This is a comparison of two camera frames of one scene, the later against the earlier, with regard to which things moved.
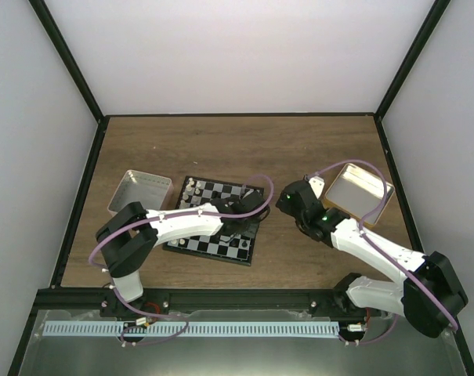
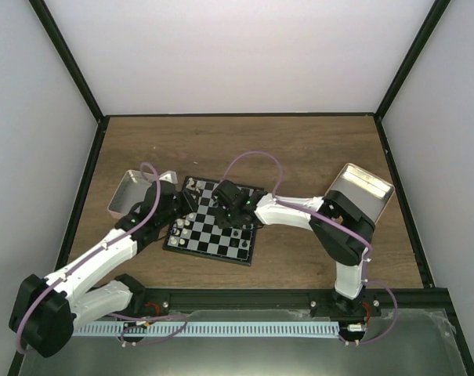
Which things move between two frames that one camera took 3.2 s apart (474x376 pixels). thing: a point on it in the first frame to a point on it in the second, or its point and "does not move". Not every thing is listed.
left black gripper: (240, 221) to (186, 200)
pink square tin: (151, 190) does not move
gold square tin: (358, 193) does not move
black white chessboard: (237, 250) does not move
